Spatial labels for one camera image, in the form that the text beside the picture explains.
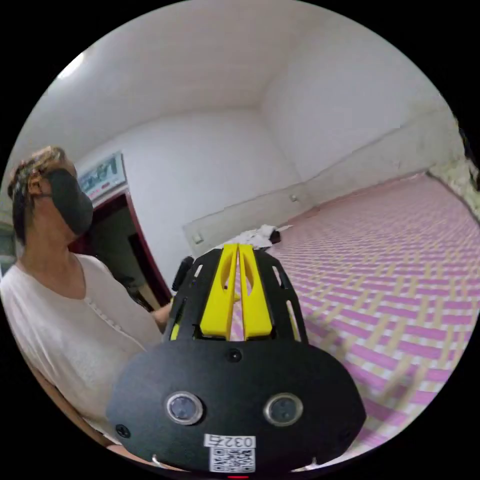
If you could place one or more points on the person's left hand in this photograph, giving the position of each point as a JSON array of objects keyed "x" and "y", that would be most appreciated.
[{"x": 163, "y": 317}]

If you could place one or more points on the bed with pink woven mat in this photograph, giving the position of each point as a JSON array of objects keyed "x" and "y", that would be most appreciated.
[{"x": 378, "y": 281}]

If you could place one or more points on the person's body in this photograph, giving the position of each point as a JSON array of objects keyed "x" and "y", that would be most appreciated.
[{"x": 63, "y": 311}]

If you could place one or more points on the dark red door frame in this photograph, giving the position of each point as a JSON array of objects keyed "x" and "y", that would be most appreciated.
[{"x": 133, "y": 240}]

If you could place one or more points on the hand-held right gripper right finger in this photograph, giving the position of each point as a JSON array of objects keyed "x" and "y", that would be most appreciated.
[{"x": 255, "y": 300}]

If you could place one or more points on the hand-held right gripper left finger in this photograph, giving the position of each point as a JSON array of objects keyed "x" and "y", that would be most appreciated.
[{"x": 218, "y": 296}]

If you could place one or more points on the white short-sleeve shirt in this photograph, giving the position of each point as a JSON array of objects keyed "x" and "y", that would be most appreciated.
[{"x": 258, "y": 234}]

